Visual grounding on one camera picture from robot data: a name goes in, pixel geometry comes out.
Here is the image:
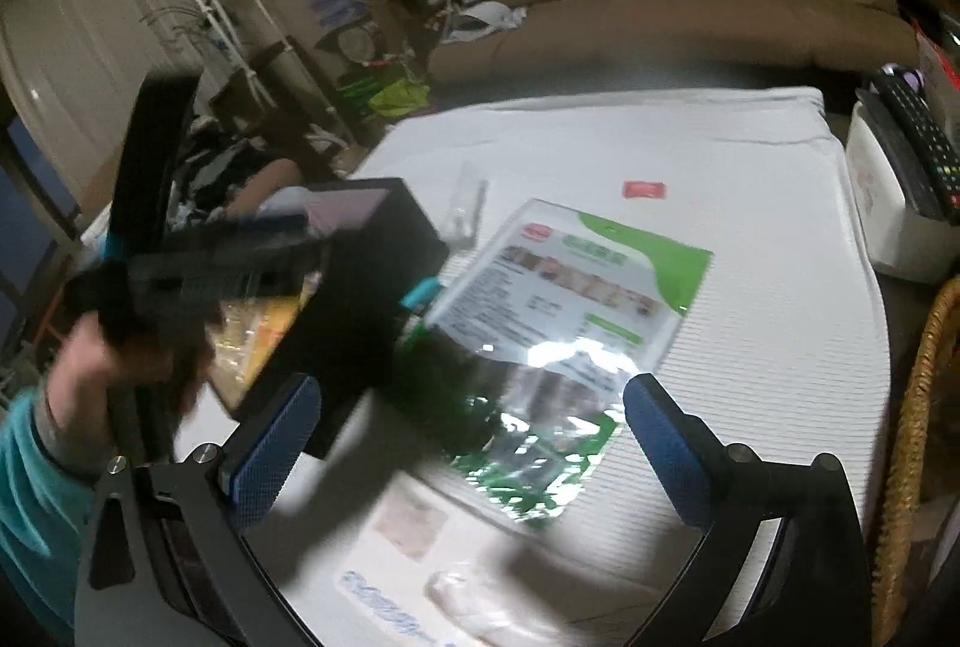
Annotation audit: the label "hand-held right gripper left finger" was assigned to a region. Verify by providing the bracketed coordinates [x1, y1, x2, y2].
[73, 373, 323, 647]

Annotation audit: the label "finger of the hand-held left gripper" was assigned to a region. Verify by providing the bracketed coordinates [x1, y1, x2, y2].
[169, 213, 323, 311]

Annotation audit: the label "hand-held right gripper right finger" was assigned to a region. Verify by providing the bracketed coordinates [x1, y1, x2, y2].
[622, 373, 877, 647]

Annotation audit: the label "black storage container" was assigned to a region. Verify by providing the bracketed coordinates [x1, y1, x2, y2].
[202, 176, 451, 462]

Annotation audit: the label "white glove box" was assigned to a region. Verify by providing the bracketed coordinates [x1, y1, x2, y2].
[292, 459, 676, 647]

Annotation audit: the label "teal clip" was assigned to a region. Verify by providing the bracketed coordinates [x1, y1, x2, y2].
[400, 277, 445, 312]

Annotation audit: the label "green seaweed packet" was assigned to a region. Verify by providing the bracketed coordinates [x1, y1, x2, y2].
[397, 197, 715, 533]

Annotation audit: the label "clear plastic bag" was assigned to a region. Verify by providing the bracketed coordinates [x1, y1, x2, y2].
[439, 162, 490, 245]

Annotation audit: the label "person's left forearm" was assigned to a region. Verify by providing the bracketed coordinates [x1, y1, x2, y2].
[0, 384, 121, 625]

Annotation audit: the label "person's left hand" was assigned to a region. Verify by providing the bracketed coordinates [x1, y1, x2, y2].
[45, 317, 216, 468]

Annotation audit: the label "yellow snack packet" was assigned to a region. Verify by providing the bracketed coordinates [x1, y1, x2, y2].
[216, 293, 310, 395]

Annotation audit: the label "white coat rack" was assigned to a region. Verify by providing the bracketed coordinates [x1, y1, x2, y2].
[146, 0, 340, 118]

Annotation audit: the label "green bag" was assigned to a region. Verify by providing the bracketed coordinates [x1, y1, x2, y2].
[337, 73, 434, 121]

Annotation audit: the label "round clock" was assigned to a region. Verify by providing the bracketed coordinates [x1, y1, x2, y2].
[337, 26, 377, 67]

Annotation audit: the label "wicker basket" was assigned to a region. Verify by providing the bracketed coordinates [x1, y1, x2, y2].
[870, 276, 960, 647]

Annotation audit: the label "white storage box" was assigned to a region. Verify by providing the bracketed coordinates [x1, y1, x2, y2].
[847, 88, 960, 285]

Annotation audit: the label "white device on sofa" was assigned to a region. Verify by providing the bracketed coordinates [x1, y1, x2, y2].
[448, 2, 527, 38]

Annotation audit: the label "black remote controls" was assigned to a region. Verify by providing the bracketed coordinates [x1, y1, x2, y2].
[862, 70, 960, 222]

